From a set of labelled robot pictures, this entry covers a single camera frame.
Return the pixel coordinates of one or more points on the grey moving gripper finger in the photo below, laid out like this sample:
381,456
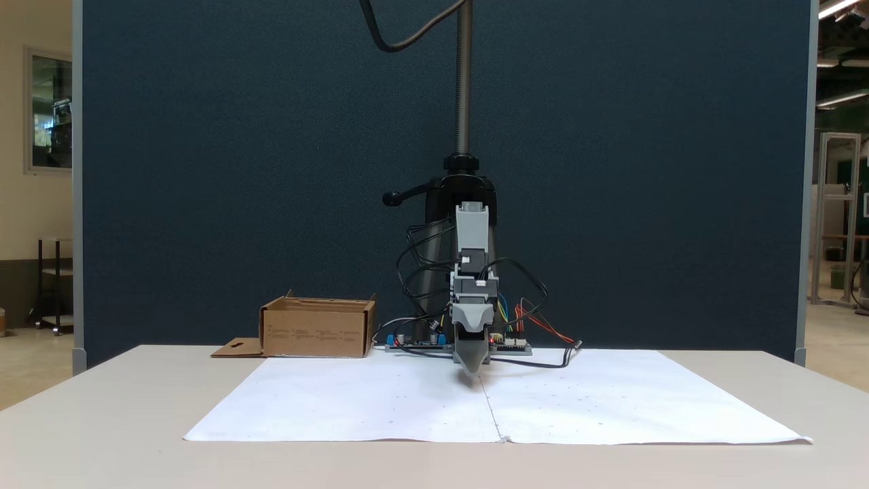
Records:
472,316

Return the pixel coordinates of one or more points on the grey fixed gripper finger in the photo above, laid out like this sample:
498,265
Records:
473,361

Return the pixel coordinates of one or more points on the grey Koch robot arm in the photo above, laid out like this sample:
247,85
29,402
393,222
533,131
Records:
472,227

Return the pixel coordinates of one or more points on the grey circuit board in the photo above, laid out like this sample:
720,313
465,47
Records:
516,348

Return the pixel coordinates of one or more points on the blue circuit board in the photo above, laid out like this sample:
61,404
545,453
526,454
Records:
414,346

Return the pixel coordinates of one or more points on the white paper sheet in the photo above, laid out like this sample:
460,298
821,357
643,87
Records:
373,401

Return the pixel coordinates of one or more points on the brown cardboard box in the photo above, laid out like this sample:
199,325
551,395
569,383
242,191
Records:
316,333

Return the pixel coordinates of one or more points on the dark blue partition panel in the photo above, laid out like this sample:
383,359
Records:
237,170

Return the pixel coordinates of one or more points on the ceiling strip light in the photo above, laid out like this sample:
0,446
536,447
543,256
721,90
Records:
842,99
835,8

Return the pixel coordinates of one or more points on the black shelf cart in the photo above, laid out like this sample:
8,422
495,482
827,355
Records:
40,285

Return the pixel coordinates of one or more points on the black camera stand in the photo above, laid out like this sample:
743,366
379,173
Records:
464,102

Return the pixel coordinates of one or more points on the aluminium profile frame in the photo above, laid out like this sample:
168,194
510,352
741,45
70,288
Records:
840,136

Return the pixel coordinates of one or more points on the framed wall window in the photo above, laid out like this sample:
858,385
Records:
51,109

